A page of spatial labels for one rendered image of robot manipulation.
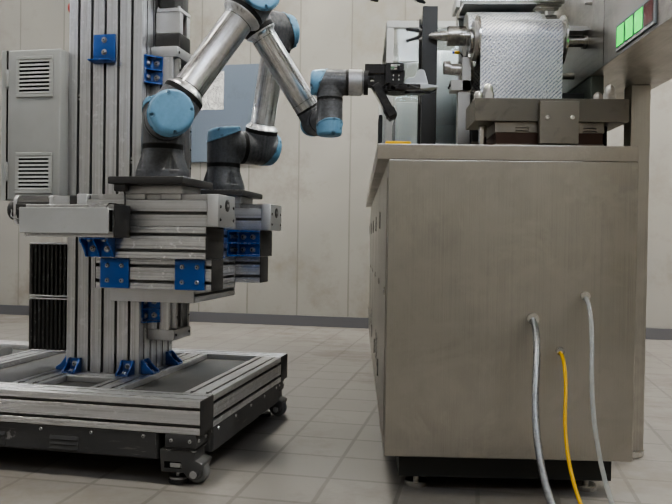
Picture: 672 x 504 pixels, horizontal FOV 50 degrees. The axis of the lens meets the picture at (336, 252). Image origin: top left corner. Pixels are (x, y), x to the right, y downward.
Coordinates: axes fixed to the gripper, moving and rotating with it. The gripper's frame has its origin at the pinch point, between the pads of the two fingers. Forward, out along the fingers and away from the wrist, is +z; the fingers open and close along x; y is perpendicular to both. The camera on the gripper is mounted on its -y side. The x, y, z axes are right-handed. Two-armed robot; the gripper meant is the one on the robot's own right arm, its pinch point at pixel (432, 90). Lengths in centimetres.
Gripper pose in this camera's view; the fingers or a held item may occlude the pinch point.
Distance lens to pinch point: 217.7
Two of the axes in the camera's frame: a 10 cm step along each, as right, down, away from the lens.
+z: 10.0, 0.2, -0.3
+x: 0.3, -0.1, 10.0
